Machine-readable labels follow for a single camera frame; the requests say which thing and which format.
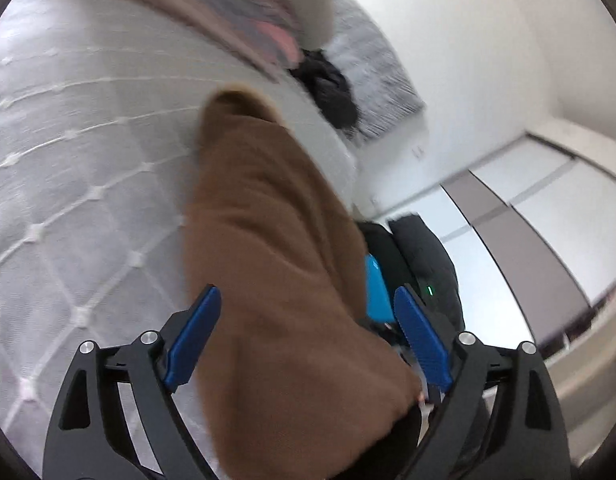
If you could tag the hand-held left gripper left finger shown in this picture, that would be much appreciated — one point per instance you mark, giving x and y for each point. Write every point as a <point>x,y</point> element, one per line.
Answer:
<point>195,340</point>

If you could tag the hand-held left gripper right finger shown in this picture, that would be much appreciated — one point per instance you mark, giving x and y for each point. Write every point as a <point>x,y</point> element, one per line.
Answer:
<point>422,340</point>

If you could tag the brown jacket with fleece collar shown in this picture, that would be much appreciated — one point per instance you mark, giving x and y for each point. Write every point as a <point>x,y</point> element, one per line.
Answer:
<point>278,260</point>

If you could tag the black quilted coat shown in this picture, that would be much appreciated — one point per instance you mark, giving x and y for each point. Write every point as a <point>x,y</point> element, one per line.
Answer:
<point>432,250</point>

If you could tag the white and taupe wardrobe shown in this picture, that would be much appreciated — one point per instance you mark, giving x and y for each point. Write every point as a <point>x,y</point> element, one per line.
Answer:
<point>537,220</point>

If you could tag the grey quilted bedspread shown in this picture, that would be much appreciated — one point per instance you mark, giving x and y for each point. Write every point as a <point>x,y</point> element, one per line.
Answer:
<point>88,160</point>

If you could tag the black puffer jacket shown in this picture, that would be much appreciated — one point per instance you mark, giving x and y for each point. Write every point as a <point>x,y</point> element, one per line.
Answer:
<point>333,90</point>

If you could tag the grey padded headboard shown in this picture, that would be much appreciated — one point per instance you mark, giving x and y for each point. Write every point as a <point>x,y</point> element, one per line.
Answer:
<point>382,75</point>

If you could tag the pink folded quilt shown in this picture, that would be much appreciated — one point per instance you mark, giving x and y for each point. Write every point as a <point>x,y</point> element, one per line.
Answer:
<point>280,42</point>

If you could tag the stack of folded quilts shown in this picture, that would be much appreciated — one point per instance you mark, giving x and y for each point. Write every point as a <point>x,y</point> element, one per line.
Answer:
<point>313,0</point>

